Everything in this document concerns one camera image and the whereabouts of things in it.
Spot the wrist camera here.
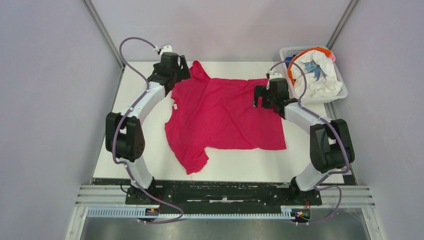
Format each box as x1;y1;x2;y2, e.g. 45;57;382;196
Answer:
266;71;284;81
154;44;173;56

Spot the right aluminium corner post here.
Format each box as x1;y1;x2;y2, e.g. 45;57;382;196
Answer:
326;0;359;49

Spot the left aluminium corner post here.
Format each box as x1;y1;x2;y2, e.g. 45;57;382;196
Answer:
82;0;125;71

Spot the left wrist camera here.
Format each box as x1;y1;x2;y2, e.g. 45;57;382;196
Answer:
154;44;173;56

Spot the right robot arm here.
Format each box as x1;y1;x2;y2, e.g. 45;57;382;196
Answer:
253;77;355;204

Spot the blue garment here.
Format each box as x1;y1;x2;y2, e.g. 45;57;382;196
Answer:
284;55;295;69

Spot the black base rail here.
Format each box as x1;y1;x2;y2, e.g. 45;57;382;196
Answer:
125;180;322;215

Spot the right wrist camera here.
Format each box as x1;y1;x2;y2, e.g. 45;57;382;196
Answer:
266;71;284;81

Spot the pink t shirt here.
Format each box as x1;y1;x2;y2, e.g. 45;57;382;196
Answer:
164;61;287;175

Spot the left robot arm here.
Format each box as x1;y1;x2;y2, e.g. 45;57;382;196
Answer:
105;52;191;204

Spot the white cable duct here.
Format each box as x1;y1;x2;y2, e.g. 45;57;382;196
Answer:
87;207;295;220

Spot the orange t shirt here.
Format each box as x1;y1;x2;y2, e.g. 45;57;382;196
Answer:
287;46;336;86

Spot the white t shirt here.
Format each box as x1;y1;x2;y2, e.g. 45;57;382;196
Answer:
287;46;343;98

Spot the aluminium corner post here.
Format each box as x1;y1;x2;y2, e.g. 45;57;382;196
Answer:
82;0;125;71
326;0;359;49

